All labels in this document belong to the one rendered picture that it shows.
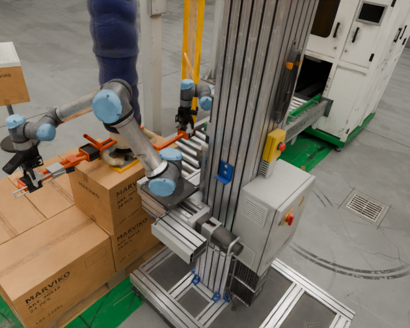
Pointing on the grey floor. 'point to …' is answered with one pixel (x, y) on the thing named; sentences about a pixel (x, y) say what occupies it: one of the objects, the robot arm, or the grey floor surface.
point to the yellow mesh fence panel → (192, 44)
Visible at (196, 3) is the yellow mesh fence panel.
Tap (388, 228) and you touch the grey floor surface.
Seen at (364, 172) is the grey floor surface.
